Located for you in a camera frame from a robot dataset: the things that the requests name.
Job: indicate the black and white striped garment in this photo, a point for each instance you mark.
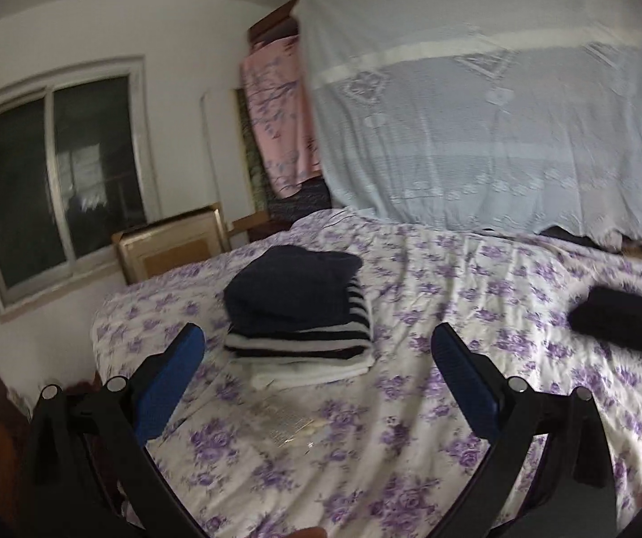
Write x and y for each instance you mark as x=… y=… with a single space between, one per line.
x=310 y=342

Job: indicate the white folded garment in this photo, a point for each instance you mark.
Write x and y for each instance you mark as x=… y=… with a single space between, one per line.
x=310 y=372

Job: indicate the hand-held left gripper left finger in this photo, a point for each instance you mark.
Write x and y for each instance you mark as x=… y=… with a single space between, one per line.
x=167 y=386

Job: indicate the dark patterned cloth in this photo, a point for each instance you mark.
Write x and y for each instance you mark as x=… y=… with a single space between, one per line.
x=298 y=202

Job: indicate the clear plastic packet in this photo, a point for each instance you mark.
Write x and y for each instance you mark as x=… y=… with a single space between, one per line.
x=282 y=420

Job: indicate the purple floral bed sheet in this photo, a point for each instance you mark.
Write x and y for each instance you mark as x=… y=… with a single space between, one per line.
x=410 y=459

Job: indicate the white lace cover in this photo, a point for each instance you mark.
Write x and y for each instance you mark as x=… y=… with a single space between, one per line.
x=466 y=123

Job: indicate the wooden bedside table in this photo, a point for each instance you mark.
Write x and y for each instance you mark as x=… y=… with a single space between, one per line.
x=259 y=227

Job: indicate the wooden framed panel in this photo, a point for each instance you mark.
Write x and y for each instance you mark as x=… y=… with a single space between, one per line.
x=169 y=246

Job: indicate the white framed window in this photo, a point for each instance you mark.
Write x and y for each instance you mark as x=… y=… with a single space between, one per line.
x=29 y=179

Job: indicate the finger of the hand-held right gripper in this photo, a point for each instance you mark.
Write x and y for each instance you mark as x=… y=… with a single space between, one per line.
x=612 y=316

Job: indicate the navy knit cardigan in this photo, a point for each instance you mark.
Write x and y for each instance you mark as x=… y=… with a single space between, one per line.
x=287 y=286

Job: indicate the wooden wardrobe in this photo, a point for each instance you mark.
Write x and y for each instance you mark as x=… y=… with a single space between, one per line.
x=270 y=22

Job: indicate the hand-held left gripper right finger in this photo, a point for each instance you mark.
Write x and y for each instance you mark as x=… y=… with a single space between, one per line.
x=466 y=381

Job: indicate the pink floral cloth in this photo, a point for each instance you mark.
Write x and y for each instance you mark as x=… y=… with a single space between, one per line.
x=276 y=112

